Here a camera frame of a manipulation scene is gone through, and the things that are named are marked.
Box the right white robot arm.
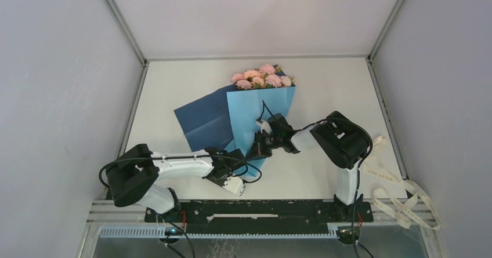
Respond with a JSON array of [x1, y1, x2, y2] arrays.
[[247, 111, 373, 221]]

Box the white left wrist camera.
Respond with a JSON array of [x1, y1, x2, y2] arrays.
[[221, 176, 245, 196]]

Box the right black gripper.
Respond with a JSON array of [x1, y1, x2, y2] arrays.
[[246, 129, 283, 160]]

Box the white printed ribbon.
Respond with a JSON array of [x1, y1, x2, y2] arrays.
[[363, 135, 442, 231]]

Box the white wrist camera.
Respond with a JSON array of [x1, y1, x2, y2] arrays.
[[221, 176, 245, 196], [256, 119, 272, 134]]

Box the pink flower bunch stem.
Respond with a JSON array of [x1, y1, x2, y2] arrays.
[[280, 76, 295, 88]]

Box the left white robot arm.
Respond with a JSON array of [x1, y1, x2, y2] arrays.
[[98, 143, 248, 221]]

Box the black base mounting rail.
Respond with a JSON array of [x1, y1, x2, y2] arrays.
[[144, 199, 374, 236]]

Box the white slotted cable duct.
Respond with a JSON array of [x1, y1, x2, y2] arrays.
[[99, 225, 340, 239]]

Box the left circuit board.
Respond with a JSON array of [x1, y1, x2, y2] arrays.
[[164, 227, 183, 237]]

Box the blue wrapping paper sheet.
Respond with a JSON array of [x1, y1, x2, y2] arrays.
[[174, 83, 296, 180]]

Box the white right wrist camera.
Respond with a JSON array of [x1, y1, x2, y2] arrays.
[[256, 119, 272, 134]]

